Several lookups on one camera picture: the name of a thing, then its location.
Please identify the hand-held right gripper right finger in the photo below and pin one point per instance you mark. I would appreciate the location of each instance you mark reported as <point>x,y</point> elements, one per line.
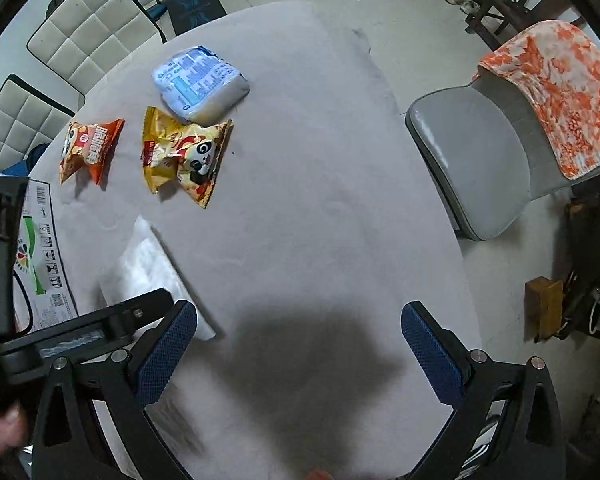
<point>430,355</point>

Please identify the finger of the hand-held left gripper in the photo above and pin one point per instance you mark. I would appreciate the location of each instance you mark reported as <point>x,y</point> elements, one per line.
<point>125,312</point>

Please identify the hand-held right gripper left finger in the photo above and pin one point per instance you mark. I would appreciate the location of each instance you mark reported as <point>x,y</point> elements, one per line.
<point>166,355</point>

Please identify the white plastic packet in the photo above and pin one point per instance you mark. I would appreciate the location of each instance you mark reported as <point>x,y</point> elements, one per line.
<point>145,265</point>

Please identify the person's left hand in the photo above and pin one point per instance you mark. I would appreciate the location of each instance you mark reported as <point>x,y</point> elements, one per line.
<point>2,430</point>

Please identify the printed cardboard box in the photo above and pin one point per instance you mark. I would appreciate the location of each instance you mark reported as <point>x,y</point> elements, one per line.
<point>42,260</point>

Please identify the orange snack packet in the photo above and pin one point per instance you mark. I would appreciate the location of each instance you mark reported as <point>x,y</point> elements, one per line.
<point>87,147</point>

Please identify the yellow panda snack packet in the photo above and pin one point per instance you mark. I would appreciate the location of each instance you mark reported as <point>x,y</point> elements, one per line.
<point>185,157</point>

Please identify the white quilted chair lower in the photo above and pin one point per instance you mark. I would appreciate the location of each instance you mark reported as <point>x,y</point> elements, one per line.
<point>20,120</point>

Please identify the grey padded chair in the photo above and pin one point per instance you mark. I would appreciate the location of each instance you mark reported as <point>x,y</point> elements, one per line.
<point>480,160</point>

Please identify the blue white tissue pack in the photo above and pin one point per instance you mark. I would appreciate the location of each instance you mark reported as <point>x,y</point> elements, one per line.
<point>195,82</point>

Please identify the orange floral towel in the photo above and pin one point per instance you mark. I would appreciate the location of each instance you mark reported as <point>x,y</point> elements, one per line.
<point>565,95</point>

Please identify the dark wooden furniture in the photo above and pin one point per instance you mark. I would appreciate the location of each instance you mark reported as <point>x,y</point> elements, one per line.
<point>510,10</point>

